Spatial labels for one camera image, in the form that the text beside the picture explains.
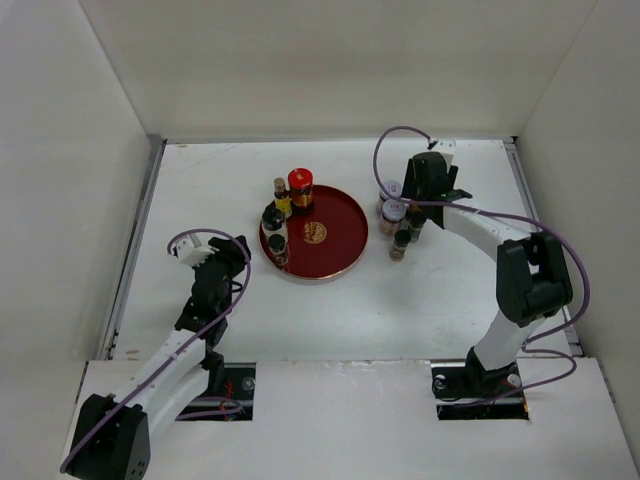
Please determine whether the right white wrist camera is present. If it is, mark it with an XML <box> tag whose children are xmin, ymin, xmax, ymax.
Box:
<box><xmin>428</xmin><ymin>138</ymin><xmax>456</xmax><ymax>165</ymax></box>

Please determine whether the white lid sauce jar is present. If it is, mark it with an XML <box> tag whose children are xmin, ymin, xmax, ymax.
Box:
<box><xmin>379</xmin><ymin>180</ymin><xmax>403</xmax><ymax>201</ymax></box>

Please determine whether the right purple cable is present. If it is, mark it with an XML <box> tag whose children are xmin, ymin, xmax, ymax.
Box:
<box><xmin>373</xmin><ymin>125</ymin><xmax>592</xmax><ymax>409</ymax></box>

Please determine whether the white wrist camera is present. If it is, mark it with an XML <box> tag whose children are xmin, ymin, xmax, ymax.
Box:
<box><xmin>168</xmin><ymin>238</ymin><xmax>212</xmax><ymax>268</ymax></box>
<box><xmin>428</xmin><ymin>138</ymin><xmax>456</xmax><ymax>165</ymax></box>

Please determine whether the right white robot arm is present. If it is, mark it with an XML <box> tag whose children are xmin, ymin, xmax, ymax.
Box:
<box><xmin>402</xmin><ymin>152</ymin><xmax>573</xmax><ymax>401</ymax></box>

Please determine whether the round red tray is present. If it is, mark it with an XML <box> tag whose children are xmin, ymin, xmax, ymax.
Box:
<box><xmin>278</xmin><ymin>185</ymin><xmax>369</xmax><ymax>280</ymax></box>

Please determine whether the small black cap spice jar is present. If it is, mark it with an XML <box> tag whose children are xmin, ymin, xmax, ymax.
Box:
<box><xmin>268</xmin><ymin>234</ymin><xmax>288</xmax><ymax>267</ymax></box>

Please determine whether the brown spice bottle front right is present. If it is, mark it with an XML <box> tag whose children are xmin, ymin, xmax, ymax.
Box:
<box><xmin>389</xmin><ymin>229</ymin><xmax>411</xmax><ymax>261</ymax></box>

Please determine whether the small yellow label oil bottle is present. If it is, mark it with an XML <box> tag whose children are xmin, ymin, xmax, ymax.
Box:
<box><xmin>273</xmin><ymin>177</ymin><xmax>292</xmax><ymax>219</ymax></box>

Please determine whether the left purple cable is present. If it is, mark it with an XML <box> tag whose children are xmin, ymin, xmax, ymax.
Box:
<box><xmin>58</xmin><ymin>228</ymin><xmax>253</xmax><ymax>474</ymax></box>

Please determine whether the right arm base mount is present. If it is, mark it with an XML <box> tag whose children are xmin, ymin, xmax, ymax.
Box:
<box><xmin>431</xmin><ymin>363</ymin><xmax>529</xmax><ymax>421</ymax></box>

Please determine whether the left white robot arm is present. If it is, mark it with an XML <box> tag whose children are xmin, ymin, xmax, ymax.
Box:
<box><xmin>59</xmin><ymin>229</ymin><xmax>251</xmax><ymax>479</ymax></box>

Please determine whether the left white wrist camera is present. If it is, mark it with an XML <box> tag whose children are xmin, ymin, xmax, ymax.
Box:
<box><xmin>168</xmin><ymin>238</ymin><xmax>212</xmax><ymax>268</ymax></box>

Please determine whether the clear bottle black pump cap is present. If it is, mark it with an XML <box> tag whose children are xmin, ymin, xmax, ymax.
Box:
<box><xmin>261</xmin><ymin>205</ymin><xmax>289</xmax><ymax>243</ymax></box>

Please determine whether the black cap spice bottle right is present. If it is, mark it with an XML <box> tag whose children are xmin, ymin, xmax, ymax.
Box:
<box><xmin>408</xmin><ymin>211</ymin><xmax>427</xmax><ymax>243</ymax></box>

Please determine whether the red lid chili sauce jar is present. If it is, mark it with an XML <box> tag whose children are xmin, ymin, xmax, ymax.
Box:
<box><xmin>287</xmin><ymin>167</ymin><xmax>314</xmax><ymax>214</ymax></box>

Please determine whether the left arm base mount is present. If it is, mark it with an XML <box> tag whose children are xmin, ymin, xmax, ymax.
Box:
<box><xmin>177</xmin><ymin>363</ymin><xmax>257</xmax><ymax>422</ymax></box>

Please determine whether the purple cable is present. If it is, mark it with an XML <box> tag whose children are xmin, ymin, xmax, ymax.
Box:
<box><xmin>373</xmin><ymin>125</ymin><xmax>592</xmax><ymax>409</ymax></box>
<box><xmin>58</xmin><ymin>228</ymin><xmax>253</xmax><ymax>474</ymax></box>

